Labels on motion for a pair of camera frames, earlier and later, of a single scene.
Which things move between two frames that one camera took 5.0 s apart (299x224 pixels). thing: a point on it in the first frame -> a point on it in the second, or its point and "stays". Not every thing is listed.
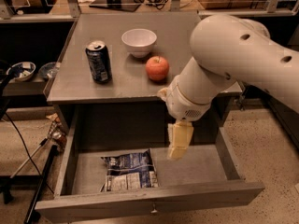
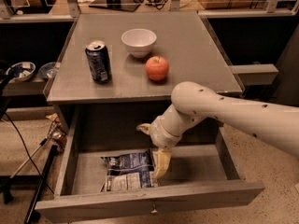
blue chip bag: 130,171 stays
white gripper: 183,104 -> 161,133
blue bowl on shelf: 49,70 stays
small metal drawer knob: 154,211 stays
